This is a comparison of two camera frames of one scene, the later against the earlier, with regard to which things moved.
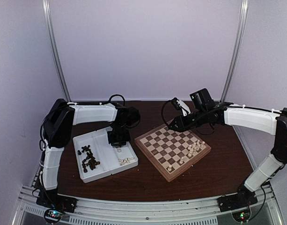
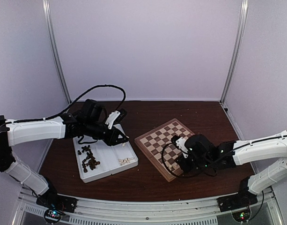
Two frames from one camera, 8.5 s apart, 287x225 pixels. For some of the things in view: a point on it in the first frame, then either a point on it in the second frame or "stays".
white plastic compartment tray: (97, 158) stays
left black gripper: (114, 143) -> (112, 139)
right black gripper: (182, 125) -> (187, 169)
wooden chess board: (170, 152) stays
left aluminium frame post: (46, 6) stays
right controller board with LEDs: (242, 215) stays
